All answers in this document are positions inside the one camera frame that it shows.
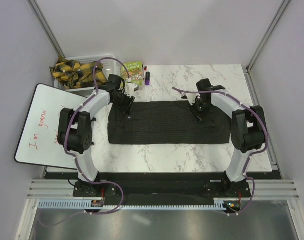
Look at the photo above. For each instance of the yellow black plaid shirt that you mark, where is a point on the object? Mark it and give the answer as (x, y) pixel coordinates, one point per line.
(71, 74)

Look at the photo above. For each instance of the white plastic basket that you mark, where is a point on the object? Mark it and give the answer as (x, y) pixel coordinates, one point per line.
(109, 67)

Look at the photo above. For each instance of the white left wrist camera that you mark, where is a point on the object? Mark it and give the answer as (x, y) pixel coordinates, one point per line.
(130, 88)

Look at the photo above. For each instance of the right aluminium frame post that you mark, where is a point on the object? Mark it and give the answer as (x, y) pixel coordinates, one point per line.
(268, 33)

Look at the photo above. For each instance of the purple black marker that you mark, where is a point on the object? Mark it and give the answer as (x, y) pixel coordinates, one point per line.
(147, 78)

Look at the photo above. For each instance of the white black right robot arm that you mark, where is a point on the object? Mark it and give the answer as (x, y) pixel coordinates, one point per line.
(248, 132)

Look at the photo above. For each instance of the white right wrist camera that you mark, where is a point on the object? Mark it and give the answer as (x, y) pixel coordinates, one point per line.
(185, 96)

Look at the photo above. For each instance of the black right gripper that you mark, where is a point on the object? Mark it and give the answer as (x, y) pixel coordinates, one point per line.
(198, 116)

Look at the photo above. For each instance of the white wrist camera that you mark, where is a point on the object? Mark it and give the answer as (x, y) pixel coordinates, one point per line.
(130, 88)
(185, 96)

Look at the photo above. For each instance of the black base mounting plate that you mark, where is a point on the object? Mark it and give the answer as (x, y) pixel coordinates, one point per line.
(161, 189)

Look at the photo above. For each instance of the white slotted cable duct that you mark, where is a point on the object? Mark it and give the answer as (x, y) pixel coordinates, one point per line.
(73, 204)

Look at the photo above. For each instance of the left aluminium frame post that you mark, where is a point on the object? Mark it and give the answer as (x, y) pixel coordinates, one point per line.
(45, 26)

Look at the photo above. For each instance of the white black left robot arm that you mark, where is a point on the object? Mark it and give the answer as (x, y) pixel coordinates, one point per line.
(75, 130)

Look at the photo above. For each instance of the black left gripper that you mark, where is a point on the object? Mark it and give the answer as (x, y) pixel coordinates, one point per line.
(129, 101)

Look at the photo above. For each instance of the aluminium frame post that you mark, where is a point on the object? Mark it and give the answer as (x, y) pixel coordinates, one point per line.
(45, 26)
(268, 33)

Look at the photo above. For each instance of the green paperback book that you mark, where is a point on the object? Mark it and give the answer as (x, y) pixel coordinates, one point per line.
(135, 70)

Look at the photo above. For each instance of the red white marker pen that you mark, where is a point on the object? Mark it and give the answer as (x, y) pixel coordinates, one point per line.
(144, 72)

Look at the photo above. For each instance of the white whiteboard black frame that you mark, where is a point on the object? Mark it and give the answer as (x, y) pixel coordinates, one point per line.
(38, 143)

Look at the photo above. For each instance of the dark striped long sleeve shirt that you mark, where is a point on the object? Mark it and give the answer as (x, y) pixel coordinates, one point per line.
(167, 122)

